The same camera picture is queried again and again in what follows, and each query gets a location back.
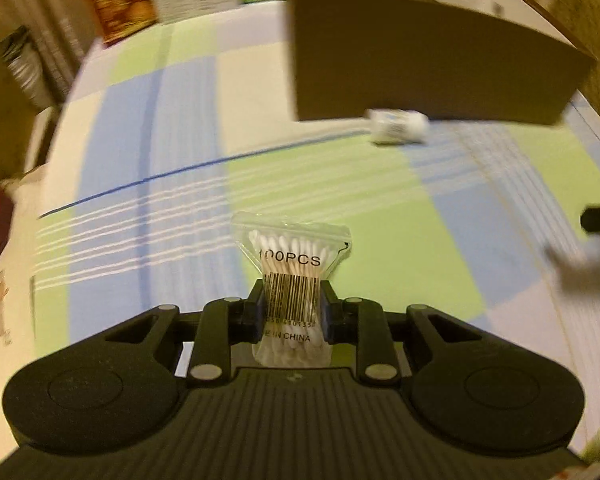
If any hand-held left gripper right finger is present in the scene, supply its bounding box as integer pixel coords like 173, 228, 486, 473
320, 282, 478, 387

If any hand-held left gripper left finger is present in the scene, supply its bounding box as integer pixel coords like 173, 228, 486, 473
105, 280, 267, 387

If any cotton swab bag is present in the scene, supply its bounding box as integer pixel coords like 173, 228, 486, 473
230, 211, 353, 368

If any brown cardboard box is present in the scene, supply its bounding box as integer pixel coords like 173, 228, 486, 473
280, 0, 598, 127

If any checked cloth covered desktop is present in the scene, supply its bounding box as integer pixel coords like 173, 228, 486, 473
30, 0, 600, 466

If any small white packet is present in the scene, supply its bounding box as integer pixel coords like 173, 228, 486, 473
367, 107, 428, 146

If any cartoon print sheet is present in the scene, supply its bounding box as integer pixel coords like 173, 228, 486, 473
0, 270, 36, 461

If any red gift box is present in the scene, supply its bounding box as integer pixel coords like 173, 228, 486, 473
77, 0, 159, 49

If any beige curtain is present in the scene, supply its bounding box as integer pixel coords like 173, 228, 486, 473
0, 0, 102, 111

